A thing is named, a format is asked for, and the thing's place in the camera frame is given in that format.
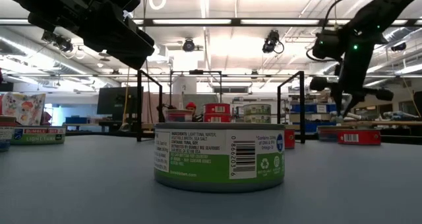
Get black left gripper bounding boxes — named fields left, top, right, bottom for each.
left=19, top=0, right=155, bottom=70

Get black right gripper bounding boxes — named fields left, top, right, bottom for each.
left=309, top=52, right=395, bottom=118

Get green label tuna can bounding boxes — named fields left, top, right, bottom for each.
left=243, top=103, right=272, bottom=115
left=154, top=121, right=286, bottom=194
left=243, top=114, right=272, bottom=124
left=11, top=125, right=67, bottom=146

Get blue storage bins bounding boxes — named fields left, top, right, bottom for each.
left=289, top=103, right=346, bottom=113

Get wooden workbench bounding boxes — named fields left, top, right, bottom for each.
left=342, top=120, right=422, bottom=126

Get black ceiling spotlight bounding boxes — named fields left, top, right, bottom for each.
left=41, top=31, right=74, bottom=53

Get black monitor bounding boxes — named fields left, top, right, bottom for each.
left=97, top=86, right=145, bottom=122

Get round black ceiling device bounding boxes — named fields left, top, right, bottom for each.
left=181, top=38, right=196, bottom=53

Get black ceiling speaker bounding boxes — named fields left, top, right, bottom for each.
left=390, top=42, right=408, bottom=53

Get white column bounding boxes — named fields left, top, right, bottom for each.
left=173, top=77, right=198, bottom=96

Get person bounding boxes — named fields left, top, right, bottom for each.
left=184, top=101, right=199, bottom=123

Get black overhead beam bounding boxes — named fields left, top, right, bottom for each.
left=0, top=17, right=422, bottom=28

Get colourful printed box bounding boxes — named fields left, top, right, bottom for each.
left=0, top=92, right=47, bottom=126

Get blue table mat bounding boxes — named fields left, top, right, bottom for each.
left=0, top=134, right=422, bottom=224

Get white hanging ring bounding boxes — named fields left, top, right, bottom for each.
left=148, top=0, right=167, bottom=11

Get yellow hanging cable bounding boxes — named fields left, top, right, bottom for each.
left=121, top=65, right=133, bottom=125

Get yellow hanging cord with plug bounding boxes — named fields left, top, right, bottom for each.
left=331, top=0, right=340, bottom=34

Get hanging black camera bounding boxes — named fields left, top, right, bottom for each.
left=262, top=29, right=285, bottom=55

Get black aluminium table frame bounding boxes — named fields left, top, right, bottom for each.
left=64, top=130, right=422, bottom=145

